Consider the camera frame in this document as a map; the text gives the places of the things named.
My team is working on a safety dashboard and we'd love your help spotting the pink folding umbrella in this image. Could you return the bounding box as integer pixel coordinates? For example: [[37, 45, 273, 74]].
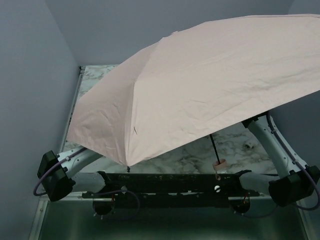
[[67, 14, 320, 167]]

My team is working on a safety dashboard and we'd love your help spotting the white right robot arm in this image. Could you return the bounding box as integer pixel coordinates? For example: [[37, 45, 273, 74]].
[[239, 112, 320, 207]]

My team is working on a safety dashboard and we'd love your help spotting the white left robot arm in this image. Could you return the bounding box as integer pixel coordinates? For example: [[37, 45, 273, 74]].
[[33, 146, 106, 202]]

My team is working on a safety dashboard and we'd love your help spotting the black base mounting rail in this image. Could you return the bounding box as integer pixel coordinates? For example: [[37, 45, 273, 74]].
[[82, 171, 260, 208]]

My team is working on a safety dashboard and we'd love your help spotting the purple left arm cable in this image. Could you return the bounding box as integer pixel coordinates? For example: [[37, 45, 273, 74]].
[[33, 147, 141, 221]]

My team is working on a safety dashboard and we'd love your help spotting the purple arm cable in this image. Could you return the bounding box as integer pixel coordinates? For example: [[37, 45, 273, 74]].
[[232, 112, 320, 218], [33, 147, 141, 221]]

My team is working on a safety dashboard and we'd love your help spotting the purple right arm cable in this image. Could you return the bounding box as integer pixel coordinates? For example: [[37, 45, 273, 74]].
[[232, 112, 320, 218]]

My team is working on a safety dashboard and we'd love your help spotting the aluminium frame rail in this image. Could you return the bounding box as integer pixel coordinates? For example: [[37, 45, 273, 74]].
[[28, 66, 86, 240]]

